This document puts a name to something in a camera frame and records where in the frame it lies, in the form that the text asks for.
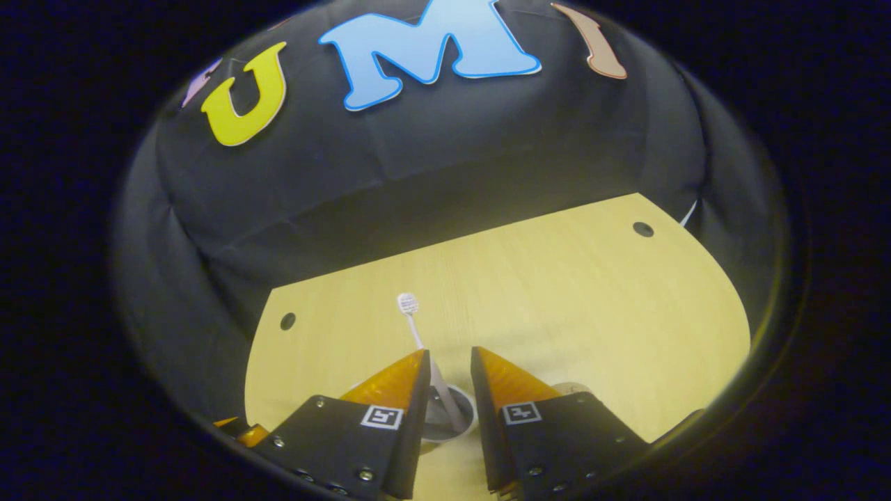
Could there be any white toothbrush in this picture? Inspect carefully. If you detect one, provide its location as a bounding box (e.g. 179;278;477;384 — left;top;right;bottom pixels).
397;292;468;436

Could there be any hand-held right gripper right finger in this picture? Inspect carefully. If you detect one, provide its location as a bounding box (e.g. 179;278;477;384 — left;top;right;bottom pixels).
470;345;653;498

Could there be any black backdrop cloth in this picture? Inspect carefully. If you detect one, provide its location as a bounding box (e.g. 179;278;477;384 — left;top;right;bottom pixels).
115;0;791;446

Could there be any light wooden desktop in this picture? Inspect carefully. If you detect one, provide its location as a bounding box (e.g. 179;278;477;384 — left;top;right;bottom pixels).
244;193;752;501

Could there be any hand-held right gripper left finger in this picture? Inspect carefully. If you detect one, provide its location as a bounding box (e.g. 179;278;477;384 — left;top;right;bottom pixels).
251;348;433;500

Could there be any white cup with wooden handle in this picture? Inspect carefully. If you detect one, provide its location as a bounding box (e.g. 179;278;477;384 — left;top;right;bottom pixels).
418;384;480;446

